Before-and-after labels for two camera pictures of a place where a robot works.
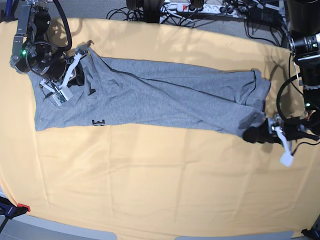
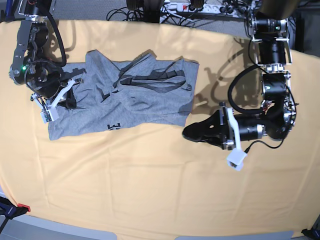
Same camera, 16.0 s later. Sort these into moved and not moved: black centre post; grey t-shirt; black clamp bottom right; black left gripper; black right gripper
Moved: black right gripper; grey t-shirt; black left gripper
Not moved: black centre post; black clamp bottom right
